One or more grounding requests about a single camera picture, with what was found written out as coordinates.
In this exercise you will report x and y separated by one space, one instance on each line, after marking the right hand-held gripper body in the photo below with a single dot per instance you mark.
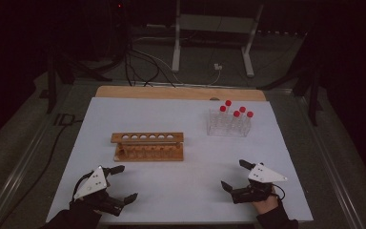
262 174

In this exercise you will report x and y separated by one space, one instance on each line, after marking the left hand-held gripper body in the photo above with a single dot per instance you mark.
92 186

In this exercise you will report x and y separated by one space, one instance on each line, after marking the wooden test tube rack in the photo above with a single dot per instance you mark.
146 157

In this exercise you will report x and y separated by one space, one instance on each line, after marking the clear plastic test tube rack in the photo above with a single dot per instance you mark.
228 130

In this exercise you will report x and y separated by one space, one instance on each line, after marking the person's right hand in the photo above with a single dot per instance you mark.
267 205

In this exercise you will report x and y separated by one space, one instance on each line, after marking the white table sheet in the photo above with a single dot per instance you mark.
187 197

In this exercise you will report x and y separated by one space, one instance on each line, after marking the black stand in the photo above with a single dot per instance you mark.
51 82
313 101

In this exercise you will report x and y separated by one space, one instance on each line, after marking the wooden table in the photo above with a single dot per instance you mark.
171 93

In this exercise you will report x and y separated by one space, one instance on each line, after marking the white plug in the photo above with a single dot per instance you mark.
218 66

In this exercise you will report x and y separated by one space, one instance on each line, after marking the white metal stand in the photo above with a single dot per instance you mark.
214 24

